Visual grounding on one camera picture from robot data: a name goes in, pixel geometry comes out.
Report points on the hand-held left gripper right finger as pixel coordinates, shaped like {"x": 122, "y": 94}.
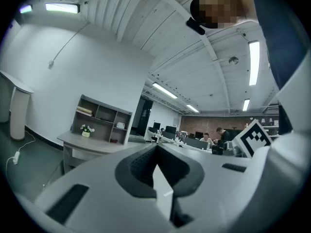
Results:
{"x": 209, "y": 190}

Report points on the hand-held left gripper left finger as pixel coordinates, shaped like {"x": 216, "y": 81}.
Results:
{"x": 97, "y": 178}

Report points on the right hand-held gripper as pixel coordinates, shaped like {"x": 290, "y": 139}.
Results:
{"x": 253, "y": 139}

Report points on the grey wooden desk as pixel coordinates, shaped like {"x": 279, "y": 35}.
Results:
{"x": 97, "y": 144}

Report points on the ceiling strip light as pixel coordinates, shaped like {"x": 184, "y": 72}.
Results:
{"x": 246, "y": 104}
{"x": 253, "y": 62}
{"x": 25, "y": 8}
{"x": 62, "y": 8}
{"x": 165, "y": 90}
{"x": 192, "y": 108}

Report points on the white flower pot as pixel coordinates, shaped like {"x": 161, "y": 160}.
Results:
{"x": 86, "y": 133}

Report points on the grey desk partition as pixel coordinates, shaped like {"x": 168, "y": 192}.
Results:
{"x": 196, "y": 143}

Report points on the grey wooden shelf unit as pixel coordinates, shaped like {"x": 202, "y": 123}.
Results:
{"x": 102, "y": 120}

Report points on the small white appliance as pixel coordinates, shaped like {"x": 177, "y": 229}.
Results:
{"x": 120, "y": 124}

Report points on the white harness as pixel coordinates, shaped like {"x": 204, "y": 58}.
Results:
{"x": 296, "y": 86}

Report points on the beige flat box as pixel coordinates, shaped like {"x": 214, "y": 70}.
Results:
{"x": 84, "y": 110}

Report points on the black computer monitor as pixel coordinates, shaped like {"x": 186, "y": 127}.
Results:
{"x": 157, "y": 126}
{"x": 170, "y": 129}

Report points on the black door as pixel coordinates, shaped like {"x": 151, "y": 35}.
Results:
{"x": 143, "y": 115}

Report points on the round ceiling smoke detector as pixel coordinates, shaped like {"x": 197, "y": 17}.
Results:
{"x": 233, "y": 60}

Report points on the white power strip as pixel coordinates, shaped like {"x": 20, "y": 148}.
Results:
{"x": 15, "y": 158}

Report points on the white rounded pillar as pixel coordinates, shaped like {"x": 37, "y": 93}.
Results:
{"x": 18, "y": 113}

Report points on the person's dark shirt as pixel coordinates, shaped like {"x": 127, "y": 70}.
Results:
{"x": 279, "y": 33}

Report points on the person's face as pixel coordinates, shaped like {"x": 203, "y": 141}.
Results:
{"x": 218, "y": 6}

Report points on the white wall junction box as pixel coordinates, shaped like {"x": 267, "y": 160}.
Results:
{"x": 50, "y": 63}

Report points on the black head-mounted camera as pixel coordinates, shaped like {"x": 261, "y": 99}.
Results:
{"x": 195, "y": 26}

